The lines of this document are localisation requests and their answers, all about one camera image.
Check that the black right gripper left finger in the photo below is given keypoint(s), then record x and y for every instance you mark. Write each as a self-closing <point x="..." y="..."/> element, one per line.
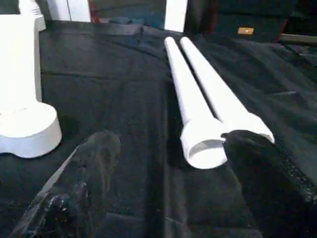
<point x="74" y="193"/>

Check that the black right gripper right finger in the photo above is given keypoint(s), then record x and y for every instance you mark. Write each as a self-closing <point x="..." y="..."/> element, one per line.
<point x="272" y="193"/>

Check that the white plastic table top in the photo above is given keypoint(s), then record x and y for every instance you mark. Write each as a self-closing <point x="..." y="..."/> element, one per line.
<point x="19" y="74"/>

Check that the black mat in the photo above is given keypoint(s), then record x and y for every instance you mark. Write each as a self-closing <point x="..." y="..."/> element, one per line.
<point x="111" y="86"/>

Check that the dark long rod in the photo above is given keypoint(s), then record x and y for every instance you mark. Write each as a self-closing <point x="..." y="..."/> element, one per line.
<point x="299" y="39"/>

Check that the small yellow box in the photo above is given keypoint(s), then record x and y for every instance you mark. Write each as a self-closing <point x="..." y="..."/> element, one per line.
<point x="245" y="30"/>

